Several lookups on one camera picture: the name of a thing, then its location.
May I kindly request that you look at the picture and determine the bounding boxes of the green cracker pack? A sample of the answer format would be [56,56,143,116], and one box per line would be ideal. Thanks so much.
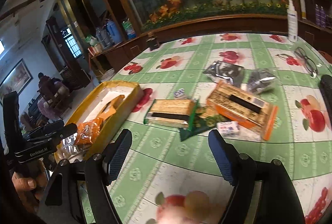
[143,99,199,130]

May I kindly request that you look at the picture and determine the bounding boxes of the white blue candy box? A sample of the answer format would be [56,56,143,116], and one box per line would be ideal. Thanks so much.
[217,121,240,136]

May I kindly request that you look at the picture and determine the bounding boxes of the blue white candy cube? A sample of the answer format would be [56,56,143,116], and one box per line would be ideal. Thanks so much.
[173,88,186,99]

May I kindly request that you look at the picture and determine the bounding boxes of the black eyeglasses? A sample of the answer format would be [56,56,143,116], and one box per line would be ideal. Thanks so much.
[294,46,319,79]

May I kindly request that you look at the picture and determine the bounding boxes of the dark foil packet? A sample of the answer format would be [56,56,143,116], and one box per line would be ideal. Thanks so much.
[203,61,245,88]

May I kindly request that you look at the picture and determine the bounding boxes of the white plastic bucket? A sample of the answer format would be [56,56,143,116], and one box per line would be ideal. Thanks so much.
[100,68,116,82]

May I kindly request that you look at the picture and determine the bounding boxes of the orange cracker pack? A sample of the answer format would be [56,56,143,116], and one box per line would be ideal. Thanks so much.
[206,81,278,141]

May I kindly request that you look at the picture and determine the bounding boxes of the dark green snack packet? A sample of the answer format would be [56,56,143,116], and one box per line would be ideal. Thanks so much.
[179,107,230,142]

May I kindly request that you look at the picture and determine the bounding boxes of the clear dark snack packet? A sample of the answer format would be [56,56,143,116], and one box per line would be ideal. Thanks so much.
[247,68,278,95]

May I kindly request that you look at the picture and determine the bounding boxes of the seated person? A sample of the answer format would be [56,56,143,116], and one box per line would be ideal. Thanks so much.
[38,72,70,121]

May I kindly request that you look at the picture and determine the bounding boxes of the green white refill pouch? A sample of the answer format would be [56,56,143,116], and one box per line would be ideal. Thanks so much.
[122,18,136,39]

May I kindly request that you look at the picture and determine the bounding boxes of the fruit pattern tablecloth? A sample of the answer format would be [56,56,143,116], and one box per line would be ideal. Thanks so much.
[108,34,331,223]

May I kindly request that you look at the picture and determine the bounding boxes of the orange snack packet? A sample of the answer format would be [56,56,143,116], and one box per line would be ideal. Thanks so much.
[75,95,125,145]

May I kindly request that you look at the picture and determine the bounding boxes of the silver foil packet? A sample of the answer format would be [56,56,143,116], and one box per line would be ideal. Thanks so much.
[54,133,84,163]

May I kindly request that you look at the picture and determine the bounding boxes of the yellow white tray box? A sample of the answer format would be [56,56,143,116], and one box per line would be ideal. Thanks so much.
[54,80,144,163]

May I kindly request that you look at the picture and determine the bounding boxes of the blue water jug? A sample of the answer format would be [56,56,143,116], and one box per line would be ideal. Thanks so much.
[106,19,123,44]

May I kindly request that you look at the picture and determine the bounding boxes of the small dark jar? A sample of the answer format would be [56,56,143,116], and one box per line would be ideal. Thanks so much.
[146,32,160,51]

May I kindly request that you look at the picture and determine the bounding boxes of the person left hand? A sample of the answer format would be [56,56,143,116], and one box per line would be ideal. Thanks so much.
[12,160,48,214]

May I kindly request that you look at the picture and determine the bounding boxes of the framed wall picture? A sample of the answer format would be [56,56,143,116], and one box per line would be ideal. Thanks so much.
[0,59,33,103]

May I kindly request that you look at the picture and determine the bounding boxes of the black oval case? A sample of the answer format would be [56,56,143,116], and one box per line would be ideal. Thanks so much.
[319,75,332,122]

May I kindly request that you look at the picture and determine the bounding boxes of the white spray bottle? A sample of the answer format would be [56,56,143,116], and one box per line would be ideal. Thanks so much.
[287,0,298,43]

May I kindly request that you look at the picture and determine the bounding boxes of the purple bottles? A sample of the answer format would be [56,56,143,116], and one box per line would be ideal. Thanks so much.
[315,4,326,28]

